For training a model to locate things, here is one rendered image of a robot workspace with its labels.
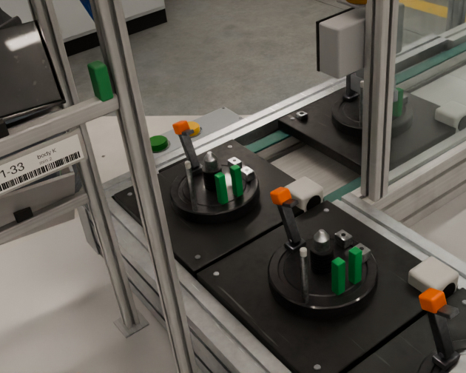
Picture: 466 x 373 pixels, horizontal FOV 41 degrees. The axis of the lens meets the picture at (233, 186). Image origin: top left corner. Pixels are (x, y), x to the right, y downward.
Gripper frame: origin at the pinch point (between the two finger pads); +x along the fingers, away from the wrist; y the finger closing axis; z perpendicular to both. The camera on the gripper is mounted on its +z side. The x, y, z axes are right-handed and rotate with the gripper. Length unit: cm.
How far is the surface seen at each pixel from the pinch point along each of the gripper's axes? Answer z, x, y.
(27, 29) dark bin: 35.1, -11.3, -20.1
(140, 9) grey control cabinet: -278, 111, 140
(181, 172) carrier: 9.9, 28.4, 4.6
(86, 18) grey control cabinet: -278, 105, 102
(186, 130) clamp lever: 13.1, 19.1, 5.0
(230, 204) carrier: 25.0, 26.4, 4.0
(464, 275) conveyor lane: 55, 30, 20
